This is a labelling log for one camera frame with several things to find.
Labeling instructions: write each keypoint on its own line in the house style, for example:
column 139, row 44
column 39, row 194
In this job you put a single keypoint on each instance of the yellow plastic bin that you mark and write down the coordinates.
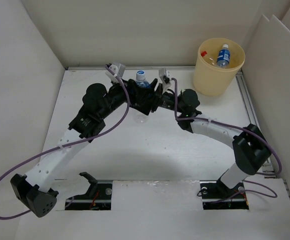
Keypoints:
column 212, row 80

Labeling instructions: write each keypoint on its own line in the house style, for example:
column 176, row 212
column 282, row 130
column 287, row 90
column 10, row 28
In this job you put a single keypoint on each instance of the blue label bottle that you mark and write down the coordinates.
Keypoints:
column 141, row 81
column 223, row 58

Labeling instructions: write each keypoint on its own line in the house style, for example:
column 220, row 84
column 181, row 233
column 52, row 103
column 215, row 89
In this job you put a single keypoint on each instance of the red label plastic bottle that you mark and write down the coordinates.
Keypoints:
column 208, row 58

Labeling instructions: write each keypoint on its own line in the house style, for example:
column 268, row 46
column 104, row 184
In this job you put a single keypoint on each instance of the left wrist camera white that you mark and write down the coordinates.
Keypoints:
column 115, row 70

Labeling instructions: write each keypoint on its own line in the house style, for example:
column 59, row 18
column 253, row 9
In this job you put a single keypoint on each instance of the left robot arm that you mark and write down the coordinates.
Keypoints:
column 38, row 189

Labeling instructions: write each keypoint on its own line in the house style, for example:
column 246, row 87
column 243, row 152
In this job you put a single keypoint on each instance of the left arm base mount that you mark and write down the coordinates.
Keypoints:
column 100, row 200

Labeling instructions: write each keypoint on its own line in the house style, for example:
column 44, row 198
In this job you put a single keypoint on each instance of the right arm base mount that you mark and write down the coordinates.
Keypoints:
column 214, row 198

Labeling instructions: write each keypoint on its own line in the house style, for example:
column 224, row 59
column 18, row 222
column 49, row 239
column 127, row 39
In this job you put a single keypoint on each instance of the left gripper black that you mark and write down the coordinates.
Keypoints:
column 138, row 95

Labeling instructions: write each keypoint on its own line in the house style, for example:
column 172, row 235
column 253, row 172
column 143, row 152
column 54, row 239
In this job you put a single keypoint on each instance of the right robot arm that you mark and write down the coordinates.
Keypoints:
column 248, row 143

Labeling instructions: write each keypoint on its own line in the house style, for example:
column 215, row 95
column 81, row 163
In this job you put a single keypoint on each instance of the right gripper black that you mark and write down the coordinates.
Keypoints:
column 157, row 98

